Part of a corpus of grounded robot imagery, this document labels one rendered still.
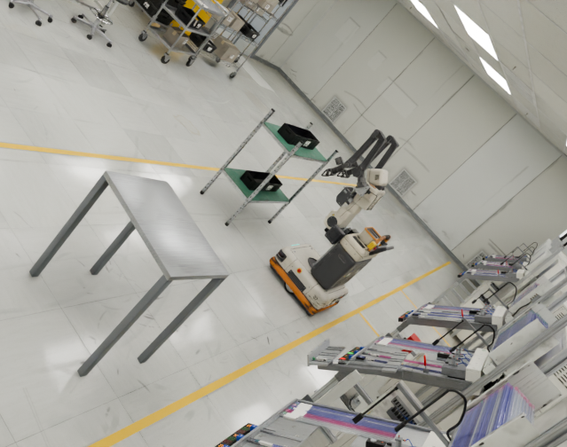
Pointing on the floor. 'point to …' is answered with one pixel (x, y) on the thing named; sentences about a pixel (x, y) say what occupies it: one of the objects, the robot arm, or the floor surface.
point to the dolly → (157, 10)
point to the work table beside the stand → (158, 221)
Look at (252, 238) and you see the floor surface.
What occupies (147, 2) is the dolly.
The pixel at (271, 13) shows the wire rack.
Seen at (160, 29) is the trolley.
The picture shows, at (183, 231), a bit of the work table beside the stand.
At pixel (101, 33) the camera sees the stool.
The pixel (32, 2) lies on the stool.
